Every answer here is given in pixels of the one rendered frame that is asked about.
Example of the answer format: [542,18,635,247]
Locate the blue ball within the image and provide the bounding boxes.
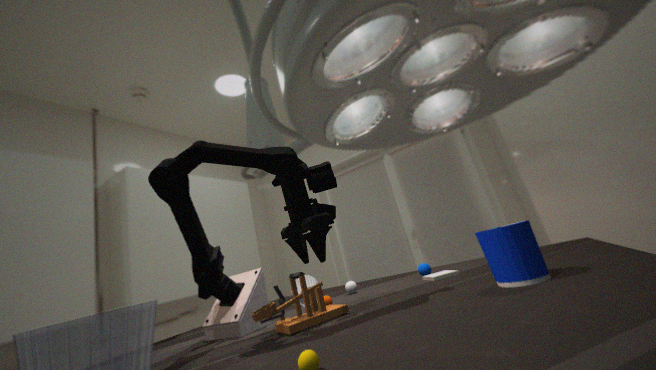
[418,263,431,276]

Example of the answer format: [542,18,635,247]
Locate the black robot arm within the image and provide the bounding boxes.
[148,141,337,306]

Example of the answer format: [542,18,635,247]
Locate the yellow ball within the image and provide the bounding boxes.
[298,350,319,370]

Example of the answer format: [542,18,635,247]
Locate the white ball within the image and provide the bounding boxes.
[345,281,357,294]

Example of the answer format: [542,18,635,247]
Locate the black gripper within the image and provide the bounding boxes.
[281,195,334,264]

